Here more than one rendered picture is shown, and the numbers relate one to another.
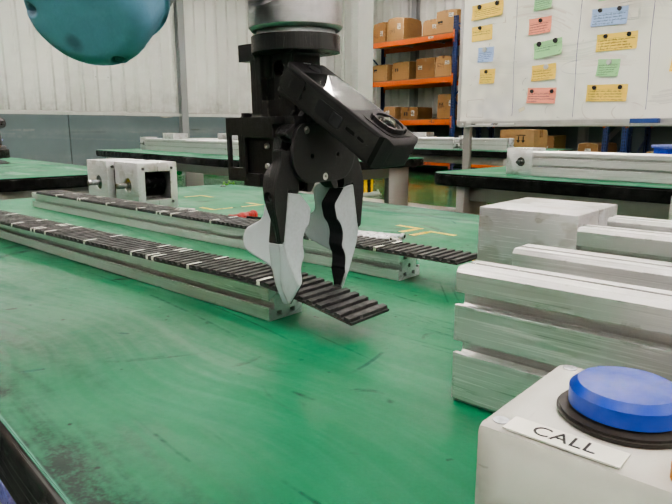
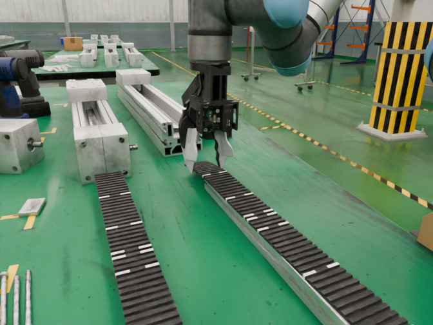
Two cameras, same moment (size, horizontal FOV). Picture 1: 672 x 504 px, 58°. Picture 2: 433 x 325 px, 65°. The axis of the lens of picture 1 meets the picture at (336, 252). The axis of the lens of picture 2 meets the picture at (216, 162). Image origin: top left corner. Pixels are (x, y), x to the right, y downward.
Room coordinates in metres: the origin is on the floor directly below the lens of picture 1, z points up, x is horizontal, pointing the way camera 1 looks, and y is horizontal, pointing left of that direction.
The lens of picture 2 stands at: (1.06, 0.31, 1.08)
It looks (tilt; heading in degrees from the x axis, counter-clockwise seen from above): 22 degrees down; 206
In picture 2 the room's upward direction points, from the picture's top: straight up
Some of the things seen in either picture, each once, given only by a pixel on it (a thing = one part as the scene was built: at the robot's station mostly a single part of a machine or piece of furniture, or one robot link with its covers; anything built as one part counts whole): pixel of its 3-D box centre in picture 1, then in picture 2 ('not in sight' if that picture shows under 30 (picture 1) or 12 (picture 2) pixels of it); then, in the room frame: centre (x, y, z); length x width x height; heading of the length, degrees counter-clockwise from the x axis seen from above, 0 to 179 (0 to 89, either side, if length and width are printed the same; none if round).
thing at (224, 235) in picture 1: (167, 221); not in sight; (0.98, 0.28, 0.79); 0.96 x 0.04 x 0.03; 48
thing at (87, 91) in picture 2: not in sight; (86, 94); (0.26, -0.53, 0.87); 0.16 x 0.11 x 0.07; 48
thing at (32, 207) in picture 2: not in sight; (32, 207); (0.73, -0.20, 0.78); 0.05 x 0.03 x 0.01; 36
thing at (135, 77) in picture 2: not in sight; (133, 80); (-0.05, -0.59, 0.87); 0.16 x 0.11 x 0.07; 48
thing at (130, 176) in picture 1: (141, 184); not in sight; (1.28, 0.41, 0.83); 0.11 x 0.10 x 0.10; 135
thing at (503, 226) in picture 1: (540, 257); (108, 151); (0.55, -0.19, 0.83); 0.12 x 0.09 x 0.10; 138
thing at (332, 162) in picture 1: (291, 114); (211, 97); (0.51, 0.04, 0.96); 0.09 x 0.08 x 0.12; 48
